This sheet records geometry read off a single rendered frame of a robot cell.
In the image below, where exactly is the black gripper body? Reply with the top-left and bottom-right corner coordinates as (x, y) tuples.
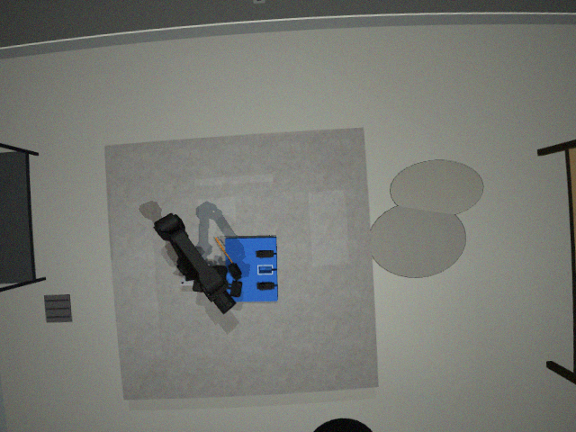
(193, 276), (242, 297)

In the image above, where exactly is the blue flat deck plate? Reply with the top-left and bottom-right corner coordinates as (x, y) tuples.
(225, 237), (278, 302)

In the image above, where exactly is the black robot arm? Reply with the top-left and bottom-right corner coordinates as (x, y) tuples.
(153, 213), (236, 315)

